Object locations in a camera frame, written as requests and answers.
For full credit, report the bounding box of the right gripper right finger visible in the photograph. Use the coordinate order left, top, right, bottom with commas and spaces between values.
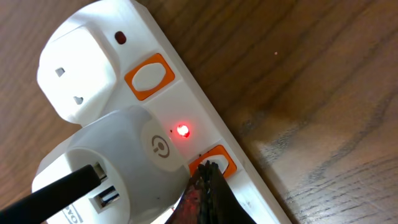
206, 162, 255, 224

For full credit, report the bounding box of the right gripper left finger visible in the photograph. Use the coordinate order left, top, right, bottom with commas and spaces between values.
165, 164, 208, 224

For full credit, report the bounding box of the black USB charging cable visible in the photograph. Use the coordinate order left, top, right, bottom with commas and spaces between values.
0, 164, 103, 224

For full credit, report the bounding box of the white power strip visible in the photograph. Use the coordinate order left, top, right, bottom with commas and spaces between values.
37, 1, 289, 223

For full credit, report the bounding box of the white charger adapter plug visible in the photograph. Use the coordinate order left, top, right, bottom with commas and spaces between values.
32, 106, 190, 223

